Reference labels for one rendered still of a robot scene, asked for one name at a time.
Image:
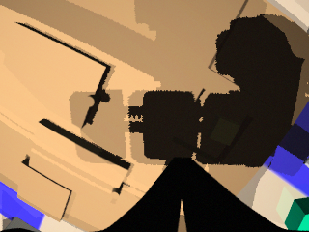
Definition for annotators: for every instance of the green block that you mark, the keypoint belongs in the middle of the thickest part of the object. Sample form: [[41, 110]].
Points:
[[298, 217]]

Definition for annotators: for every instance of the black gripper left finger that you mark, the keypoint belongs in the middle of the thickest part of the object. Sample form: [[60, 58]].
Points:
[[159, 209]]

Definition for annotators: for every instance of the pale yellow square block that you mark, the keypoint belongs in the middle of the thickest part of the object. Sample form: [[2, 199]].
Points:
[[223, 130]]

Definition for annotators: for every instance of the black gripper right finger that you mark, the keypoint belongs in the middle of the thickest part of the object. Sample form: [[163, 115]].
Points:
[[210, 207]]

